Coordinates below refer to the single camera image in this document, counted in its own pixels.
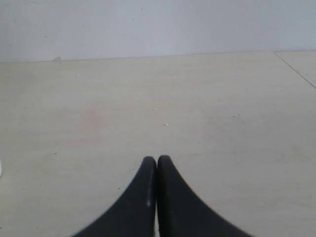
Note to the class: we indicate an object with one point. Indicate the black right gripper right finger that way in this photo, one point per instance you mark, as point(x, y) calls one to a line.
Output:
point(181, 213)

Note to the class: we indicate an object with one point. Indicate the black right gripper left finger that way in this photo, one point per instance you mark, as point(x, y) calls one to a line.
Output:
point(133, 213)

